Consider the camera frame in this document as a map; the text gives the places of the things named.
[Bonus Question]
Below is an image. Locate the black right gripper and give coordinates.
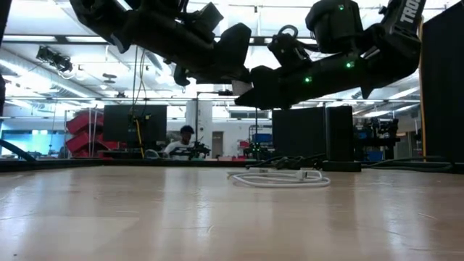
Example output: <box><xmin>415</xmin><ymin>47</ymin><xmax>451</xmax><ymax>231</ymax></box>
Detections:
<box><xmin>234</xmin><ymin>60</ymin><xmax>329</xmax><ymax>109</ymax></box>

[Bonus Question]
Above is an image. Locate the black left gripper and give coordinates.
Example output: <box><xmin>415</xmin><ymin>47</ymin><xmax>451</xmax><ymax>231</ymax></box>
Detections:
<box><xmin>188</xmin><ymin>22</ymin><xmax>254</xmax><ymax>85</ymax></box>

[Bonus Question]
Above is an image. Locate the white USB cable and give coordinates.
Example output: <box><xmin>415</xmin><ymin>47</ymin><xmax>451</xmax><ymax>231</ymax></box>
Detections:
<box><xmin>227</xmin><ymin>167</ymin><xmax>331</xmax><ymax>189</ymax></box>

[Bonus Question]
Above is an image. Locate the metal shelf blue bin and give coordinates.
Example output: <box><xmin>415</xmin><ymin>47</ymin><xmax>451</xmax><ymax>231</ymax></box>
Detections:
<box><xmin>248</xmin><ymin>125</ymin><xmax>273</xmax><ymax>160</ymax></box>

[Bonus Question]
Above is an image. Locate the white building column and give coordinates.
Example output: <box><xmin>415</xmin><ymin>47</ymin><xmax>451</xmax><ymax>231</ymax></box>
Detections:
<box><xmin>185</xmin><ymin>100</ymin><xmax>214</xmax><ymax>159</ymax></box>

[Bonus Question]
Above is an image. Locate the black power tower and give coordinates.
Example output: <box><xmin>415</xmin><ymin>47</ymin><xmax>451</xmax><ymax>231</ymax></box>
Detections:
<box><xmin>321</xmin><ymin>104</ymin><xmax>363</xmax><ymax>173</ymax></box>

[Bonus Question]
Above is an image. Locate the person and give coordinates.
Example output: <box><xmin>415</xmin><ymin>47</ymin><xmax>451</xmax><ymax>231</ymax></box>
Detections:
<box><xmin>162</xmin><ymin>125</ymin><xmax>204</xmax><ymax>160</ymax></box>

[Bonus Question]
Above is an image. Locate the black background robot station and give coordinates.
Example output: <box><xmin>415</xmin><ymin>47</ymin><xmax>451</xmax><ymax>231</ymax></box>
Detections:
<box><xmin>353</xmin><ymin>117</ymin><xmax>402</xmax><ymax>161</ymax></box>

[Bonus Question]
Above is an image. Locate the black monitor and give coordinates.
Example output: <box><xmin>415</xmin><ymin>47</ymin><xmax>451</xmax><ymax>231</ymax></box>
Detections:
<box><xmin>103</xmin><ymin>104</ymin><xmax>168</xmax><ymax>144</ymax></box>

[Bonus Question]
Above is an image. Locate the red storage bins rack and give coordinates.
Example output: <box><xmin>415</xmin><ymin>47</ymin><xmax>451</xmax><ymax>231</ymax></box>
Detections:
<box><xmin>65</xmin><ymin>110</ymin><xmax>120</xmax><ymax>159</ymax></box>

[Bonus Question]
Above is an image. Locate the black partition panel yellow edge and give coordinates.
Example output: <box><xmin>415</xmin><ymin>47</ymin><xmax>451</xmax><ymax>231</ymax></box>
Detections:
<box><xmin>419</xmin><ymin>0</ymin><xmax>464</xmax><ymax>164</ymax></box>

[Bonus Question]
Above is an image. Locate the black ceiling-mounted device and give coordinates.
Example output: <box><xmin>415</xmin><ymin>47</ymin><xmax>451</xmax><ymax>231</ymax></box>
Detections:
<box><xmin>35</xmin><ymin>46</ymin><xmax>73</xmax><ymax>73</ymax></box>

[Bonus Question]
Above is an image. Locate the black gantry frame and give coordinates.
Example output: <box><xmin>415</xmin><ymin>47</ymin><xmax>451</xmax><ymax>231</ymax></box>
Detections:
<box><xmin>195</xmin><ymin>90</ymin><xmax>259</xmax><ymax>160</ymax></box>

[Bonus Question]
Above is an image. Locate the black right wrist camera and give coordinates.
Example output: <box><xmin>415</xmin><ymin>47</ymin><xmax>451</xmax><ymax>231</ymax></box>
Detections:
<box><xmin>267</xmin><ymin>24</ymin><xmax>313</xmax><ymax>68</ymax></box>

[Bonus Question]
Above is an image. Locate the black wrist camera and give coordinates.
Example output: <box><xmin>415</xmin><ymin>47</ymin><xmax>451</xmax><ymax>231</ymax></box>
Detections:
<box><xmin>180</xmin><ymin>1</ymin><xmax>225</xmax><ymax>41</ymax></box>
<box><xmin>267</xmin><ymin>24</ymin><xmax>313</xmax><ymax>68</ymax></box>

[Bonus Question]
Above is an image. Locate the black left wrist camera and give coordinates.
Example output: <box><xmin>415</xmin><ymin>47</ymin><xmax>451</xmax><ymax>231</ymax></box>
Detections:
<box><xmin>180</xmin><ymin>1</ymin><xmax>225</xmax><ymax>41</ymax></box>

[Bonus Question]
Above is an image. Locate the black power cord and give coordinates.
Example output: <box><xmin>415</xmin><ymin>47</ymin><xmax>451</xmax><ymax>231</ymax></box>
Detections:
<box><xmin>246</xmin><ymin>154</ymin><xmax>326</xmax><ymax>170</ymax></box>

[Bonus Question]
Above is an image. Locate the yellow hanging cable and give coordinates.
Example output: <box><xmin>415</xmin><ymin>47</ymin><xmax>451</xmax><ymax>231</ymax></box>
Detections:
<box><xmin>134</xmin><ymin>117</ymin><xmax>145</xmax><ymax>160</ymax></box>

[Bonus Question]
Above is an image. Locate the black table frame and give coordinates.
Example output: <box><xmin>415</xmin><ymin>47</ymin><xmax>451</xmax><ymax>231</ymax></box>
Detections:
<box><xmin>0</xmin><ymin>157</ymin><xmax>464</xmax><ymax>174</ymax></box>

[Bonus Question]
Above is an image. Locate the thick black curved cable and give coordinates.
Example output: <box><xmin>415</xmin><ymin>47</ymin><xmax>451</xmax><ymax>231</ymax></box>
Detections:
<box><xmin>0</xmin><ymin>139</ymin><xmax>37</xmax><ymax>163</ymax></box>

